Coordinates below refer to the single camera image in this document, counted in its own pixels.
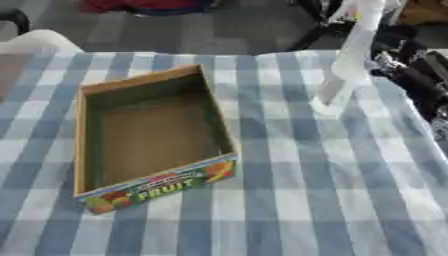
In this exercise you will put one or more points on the black chair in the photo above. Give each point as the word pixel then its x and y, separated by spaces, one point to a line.
pixel 18 20

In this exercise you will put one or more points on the red bag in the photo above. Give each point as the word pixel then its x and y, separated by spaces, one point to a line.
pixel 140 6

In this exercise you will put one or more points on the brown bag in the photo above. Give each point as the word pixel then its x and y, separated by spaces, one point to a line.
pixel 426 11

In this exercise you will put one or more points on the tall white bottle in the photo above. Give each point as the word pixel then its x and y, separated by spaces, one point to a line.
pixel 353 60

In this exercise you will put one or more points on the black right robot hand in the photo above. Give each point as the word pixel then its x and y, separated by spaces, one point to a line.
pixel 411 80

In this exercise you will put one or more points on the tan cardboard box green inside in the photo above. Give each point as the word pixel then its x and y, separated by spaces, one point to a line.
pixel 154 133

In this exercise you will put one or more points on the white rounded chair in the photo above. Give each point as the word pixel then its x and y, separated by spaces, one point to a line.
pixel 35 41

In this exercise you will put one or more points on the black tripod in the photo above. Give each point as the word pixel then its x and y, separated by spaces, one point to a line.
pixel 318 30

